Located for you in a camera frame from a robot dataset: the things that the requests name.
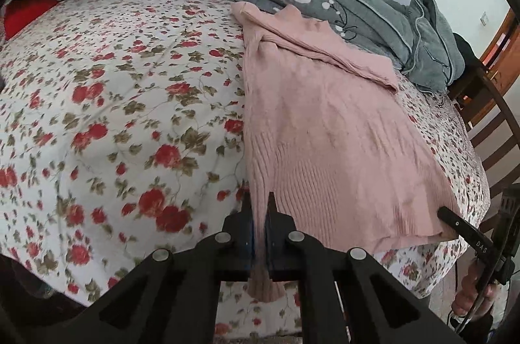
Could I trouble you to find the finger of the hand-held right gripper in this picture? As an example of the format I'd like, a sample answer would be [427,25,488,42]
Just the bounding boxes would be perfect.
[437,206,497,252]

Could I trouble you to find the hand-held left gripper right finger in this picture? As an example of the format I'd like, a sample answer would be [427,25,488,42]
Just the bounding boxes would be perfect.
[264,191,469,344]

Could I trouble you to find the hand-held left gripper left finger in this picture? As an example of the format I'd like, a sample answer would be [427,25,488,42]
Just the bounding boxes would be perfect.
[52,198,256,344]

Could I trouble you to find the pink knit sweater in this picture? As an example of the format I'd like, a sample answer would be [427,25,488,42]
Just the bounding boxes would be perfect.
[231,1,462,303]

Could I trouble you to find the person's right hand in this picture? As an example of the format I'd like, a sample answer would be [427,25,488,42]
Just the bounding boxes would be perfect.
[452,262,499,318]

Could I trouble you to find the dark wooden chair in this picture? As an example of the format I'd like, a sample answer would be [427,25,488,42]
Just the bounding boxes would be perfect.
[447,62,520,207]

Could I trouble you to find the black cloth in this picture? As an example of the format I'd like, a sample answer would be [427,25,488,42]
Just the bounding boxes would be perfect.
[450,33,488,95]

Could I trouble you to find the floral bed sheet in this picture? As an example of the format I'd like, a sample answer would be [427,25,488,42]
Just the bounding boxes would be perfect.
[0,0,488,340]

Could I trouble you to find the red cloth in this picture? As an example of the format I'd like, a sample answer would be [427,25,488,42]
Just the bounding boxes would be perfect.
[3,0,61,41]

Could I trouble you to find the black cable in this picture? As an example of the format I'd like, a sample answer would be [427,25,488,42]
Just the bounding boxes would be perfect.
[446,279,494,334]

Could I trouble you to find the wooden door frame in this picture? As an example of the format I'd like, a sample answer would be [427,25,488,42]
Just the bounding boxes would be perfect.
[478,8,520,73]

